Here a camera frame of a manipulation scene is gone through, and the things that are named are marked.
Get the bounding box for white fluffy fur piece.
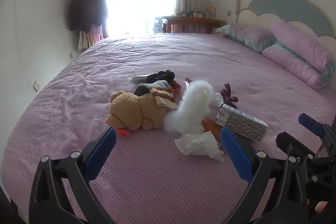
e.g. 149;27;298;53
163;79;214;135

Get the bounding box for person's right hand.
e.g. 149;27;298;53
307;200;330;214

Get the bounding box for purple pillow with teal trim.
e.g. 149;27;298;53
262;43;336;90

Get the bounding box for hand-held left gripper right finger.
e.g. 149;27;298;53
220;126;309;224

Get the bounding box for blue and cream headboard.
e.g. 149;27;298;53
236;0;336;39

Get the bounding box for small pink toy piece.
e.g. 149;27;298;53
117;127;131;138

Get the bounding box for colourful hanging clothes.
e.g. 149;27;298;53
77;25;106;51

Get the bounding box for dark grey sock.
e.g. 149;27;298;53
133;83;154;96

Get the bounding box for black sock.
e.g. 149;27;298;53
146;70;176;84

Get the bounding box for blue brown striped sock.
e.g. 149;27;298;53
147;80;178;110

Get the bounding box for white milk carton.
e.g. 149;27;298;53
217;103;270;142

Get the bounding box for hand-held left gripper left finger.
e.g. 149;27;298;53
29;126;117;224

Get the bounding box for plastic stool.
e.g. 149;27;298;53
153;17;169;33

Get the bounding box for maroon ribbon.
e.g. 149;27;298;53
220;83;239;109

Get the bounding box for colourful picture box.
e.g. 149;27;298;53
203;7;217;19

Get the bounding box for purple pillow with teal frill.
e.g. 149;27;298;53
219;23;278;53

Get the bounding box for wooden desk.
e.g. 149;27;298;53
161;16;227;34

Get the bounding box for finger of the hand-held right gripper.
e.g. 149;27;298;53
276;132;315;159
298;113;326;136

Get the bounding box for brown teddy bear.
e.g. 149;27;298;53
106;91;168;133

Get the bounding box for white tissue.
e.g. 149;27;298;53
175;132;225;162

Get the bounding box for white flat packet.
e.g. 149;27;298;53
128;74;151;83

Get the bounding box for dark hanging coats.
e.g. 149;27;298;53
69;0;109;32

